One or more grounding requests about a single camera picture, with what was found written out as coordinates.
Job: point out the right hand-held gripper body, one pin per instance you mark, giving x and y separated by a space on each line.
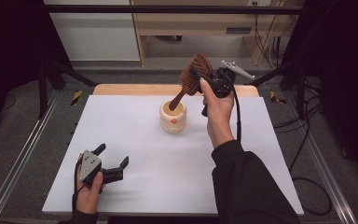
223 82

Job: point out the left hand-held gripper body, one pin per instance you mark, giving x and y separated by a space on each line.
89 165

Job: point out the brown wooden hairbrush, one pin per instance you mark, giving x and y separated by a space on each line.
188 79

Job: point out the cream ringed cup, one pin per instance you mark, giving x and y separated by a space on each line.
173 126

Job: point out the person's left hand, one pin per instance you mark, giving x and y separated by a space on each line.
88 197

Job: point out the person's right hand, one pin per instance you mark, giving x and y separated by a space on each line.
219 115

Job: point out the light wooden desk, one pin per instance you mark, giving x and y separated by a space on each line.
192 25

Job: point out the yellow black tape mark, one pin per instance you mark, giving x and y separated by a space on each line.
76 97
275 97

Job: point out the white cabinet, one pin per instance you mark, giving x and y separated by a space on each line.
96 37

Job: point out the black curtain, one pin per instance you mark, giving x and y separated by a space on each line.
9 46
348 62

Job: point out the aluminium floor rail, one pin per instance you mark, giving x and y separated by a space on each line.
15 165
329 180

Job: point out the black horizontal frame bar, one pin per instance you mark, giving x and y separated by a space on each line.
167 9

